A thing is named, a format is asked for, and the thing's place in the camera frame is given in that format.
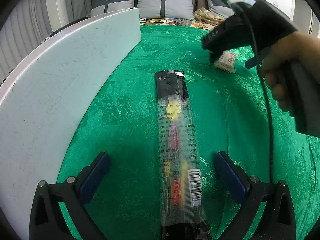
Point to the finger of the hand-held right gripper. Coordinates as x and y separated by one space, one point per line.
216 56

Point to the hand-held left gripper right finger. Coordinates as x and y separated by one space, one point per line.
231 177

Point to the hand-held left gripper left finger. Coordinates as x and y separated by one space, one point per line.
96 177

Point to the small cream snack packet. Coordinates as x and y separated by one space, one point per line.
226 61

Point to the long clear black snack packet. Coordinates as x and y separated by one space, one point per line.
175 135

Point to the white storage box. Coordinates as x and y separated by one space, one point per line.
62 85

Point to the person's right hand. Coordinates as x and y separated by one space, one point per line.
287 50

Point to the beige folded blanket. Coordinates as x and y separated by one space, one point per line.
207 16

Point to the white door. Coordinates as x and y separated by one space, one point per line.
303 20

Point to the floral bedsheet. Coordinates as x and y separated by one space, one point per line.
160 21

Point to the green patterned cloth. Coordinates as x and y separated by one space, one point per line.
120 105

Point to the grey pleated curtain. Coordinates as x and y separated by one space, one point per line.
22 35
75 0

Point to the white wall switch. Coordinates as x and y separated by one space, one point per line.
276 3

